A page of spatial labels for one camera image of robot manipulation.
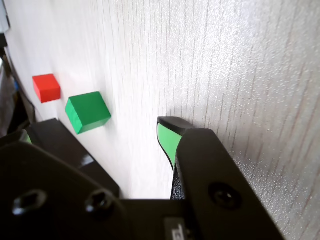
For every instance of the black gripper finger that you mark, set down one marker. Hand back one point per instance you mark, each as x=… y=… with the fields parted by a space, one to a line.
x=212 y=187
x=50 y=200

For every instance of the green cube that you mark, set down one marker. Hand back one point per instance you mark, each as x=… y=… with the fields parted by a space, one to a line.
x=87 y=112

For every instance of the red cube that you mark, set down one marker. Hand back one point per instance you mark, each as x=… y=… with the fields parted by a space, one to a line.
x=46 y=87

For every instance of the black cardboard box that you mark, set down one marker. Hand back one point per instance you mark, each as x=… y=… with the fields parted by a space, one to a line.
x=47 y=145

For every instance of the black box lid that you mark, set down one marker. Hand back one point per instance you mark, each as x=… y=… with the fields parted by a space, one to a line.
x=82 y=150

